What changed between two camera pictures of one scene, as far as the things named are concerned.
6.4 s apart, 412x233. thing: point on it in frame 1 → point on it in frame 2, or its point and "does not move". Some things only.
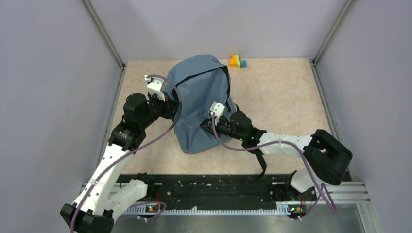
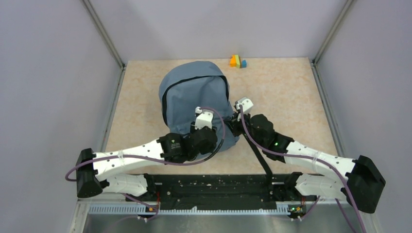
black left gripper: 169,105 → 192,128
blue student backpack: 199,82 does not move
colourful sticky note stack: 235,61 does not move
